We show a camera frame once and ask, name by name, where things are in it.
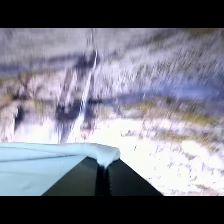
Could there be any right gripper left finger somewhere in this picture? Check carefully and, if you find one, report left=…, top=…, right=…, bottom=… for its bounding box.
left=41, top=156, right=102, bottom=197

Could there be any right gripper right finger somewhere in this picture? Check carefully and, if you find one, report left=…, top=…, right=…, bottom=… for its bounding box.
left=103, top=158, right=164, bottom=197

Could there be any light blue garment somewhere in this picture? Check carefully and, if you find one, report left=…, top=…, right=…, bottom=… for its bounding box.
left=0, top=142, right=121, bottom=197

